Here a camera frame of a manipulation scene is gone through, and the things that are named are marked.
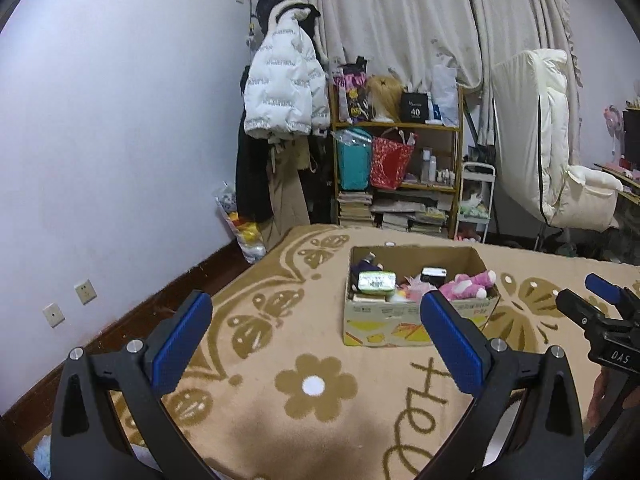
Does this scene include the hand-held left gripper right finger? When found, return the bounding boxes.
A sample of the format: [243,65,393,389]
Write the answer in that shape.
[419,290,586,480]

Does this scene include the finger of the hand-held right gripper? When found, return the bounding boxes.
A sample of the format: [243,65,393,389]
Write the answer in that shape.
[584,272,640,321]
[555,287,610,333]

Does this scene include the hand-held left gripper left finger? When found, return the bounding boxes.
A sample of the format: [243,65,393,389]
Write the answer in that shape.
[50,290,221,480]

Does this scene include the pink plush bear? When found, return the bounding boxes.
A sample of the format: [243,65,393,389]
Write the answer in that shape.
[439,270,497,302]

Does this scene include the pink plastic bag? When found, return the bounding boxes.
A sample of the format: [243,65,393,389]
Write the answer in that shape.
[397,274,438,293]

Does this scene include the cardboard box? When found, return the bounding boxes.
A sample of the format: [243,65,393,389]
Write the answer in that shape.
[342,245,502,348]

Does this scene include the green tissue pack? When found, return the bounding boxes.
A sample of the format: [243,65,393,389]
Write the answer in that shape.
[357,270,397,295]

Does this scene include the dark small toy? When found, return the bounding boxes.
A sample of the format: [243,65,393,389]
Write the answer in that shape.
[356,252,385,281]

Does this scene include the person's right hand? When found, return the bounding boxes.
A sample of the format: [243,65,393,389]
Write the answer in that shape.
[589,366,609,426]

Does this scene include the beige printed blanket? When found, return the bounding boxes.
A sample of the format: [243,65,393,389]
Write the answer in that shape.
[30,225,640,480]

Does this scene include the cluttered desk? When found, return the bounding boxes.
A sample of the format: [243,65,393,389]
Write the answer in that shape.
[594,160,640,231]

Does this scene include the clear bag of toys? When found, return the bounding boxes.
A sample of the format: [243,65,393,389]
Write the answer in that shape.
[215,182,268,263]

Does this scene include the pile of papers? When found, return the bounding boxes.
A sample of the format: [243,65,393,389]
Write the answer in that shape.
[372,195,453,235]

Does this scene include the dark monitor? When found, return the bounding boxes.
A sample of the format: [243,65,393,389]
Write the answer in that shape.
[622,107,640,171]

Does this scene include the white armchair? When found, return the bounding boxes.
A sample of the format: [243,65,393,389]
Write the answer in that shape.
[491,49,623,231]

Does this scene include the pink small fan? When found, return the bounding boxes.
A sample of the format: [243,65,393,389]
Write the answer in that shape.
[604,105,626,161]

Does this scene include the stack of books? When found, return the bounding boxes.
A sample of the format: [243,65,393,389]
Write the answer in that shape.
[337,190,373,226]

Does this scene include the white cart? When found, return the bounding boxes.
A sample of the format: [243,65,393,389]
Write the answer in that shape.
[454,161,497,243]

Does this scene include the beige garment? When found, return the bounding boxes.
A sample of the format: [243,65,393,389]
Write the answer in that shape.
[260,137,313,251]

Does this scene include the light blue cloth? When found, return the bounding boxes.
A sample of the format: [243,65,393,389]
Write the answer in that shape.
[30,437,53,478]

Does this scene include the red patterned bag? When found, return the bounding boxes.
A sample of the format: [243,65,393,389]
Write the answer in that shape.
[370,130,416,191]

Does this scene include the teal bag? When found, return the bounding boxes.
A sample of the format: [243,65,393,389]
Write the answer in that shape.
[334,127,373,192]

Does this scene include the wooden shelf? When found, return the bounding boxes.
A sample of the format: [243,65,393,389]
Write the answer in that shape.
[330,82,463,241]

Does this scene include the black box with white print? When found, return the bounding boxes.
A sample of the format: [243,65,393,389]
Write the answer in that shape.
[400,92,430,123]

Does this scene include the white plastic bags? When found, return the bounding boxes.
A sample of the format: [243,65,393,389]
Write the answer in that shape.
[427,65,460,127]

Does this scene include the blonde wig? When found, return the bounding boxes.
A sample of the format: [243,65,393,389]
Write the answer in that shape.
[367,75,405,123]

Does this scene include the black and pink printed bag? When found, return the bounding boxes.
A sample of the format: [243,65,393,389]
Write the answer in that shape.
[334,57,371,123]

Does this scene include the white puffer jacket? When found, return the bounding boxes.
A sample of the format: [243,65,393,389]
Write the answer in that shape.
[243,2,331,141]

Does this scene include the white curtain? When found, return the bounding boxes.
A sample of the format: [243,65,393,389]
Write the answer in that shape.
[300,0,583,106]

